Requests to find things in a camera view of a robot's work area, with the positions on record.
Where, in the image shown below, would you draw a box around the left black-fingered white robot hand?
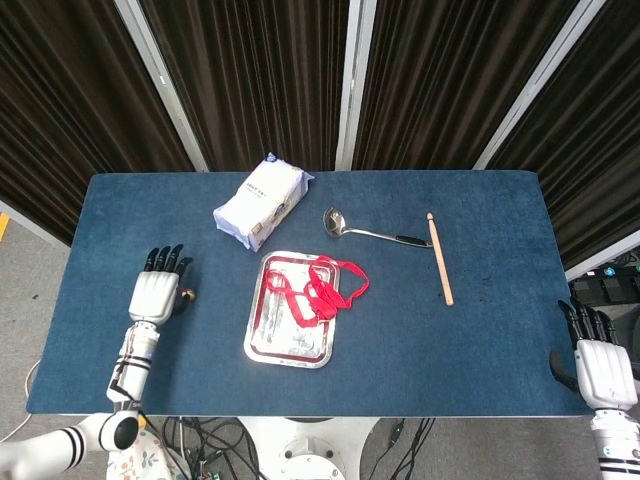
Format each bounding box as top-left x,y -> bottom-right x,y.
128,243 -> 195,326

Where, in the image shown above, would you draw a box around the rectangular stainless steel tray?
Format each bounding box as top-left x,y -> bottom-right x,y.
243,250 -> 341,370

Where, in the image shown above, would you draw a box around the wooden drumstick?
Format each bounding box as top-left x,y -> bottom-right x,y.
426,212 -> 455,307

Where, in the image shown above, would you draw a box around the steel ladle black handle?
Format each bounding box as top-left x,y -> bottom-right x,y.
322,207 -> 434,248

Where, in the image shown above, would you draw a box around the black floor device green lights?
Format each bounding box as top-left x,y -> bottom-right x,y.
569,263 -> 640,307

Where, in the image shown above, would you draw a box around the floral patterned cloth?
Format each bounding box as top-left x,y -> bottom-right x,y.
106,428 -> 191,480

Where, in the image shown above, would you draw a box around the blue felt table mat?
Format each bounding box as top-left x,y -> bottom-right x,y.
25,169 -> 594,419

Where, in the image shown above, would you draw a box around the red ribbon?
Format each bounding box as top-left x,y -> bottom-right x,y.
264,255 -> 371,329

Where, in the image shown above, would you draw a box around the black cable bundle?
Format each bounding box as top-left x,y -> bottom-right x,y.
367,417 -> 436,480
162,417 -> 266,480

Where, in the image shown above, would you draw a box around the silver partition bottom rail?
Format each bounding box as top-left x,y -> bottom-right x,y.
564,242 -> 640,282
0,199 -> 72,249

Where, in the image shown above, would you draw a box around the white tissue pack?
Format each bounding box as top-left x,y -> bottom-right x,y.
212,152 -> 315,253

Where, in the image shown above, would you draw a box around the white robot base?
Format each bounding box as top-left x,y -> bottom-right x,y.
234,417 -> 376,480

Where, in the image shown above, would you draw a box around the right black-fingered white robot hand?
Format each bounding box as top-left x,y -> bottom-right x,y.
548,297 -> 639,414

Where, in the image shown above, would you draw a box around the silver partition post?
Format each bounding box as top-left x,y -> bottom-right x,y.
334,0 -> 378,172
113,0 -> 209,173
473,0 -> 597,171

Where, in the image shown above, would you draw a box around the white floor cable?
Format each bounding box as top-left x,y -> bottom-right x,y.
0,358 -> 41,442

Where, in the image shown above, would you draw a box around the dark pleated curtain panel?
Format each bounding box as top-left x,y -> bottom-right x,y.
487,0 -> 640,271
0,0 -> 196,246
352,0 -> 581,171
139,0 -> 351,173

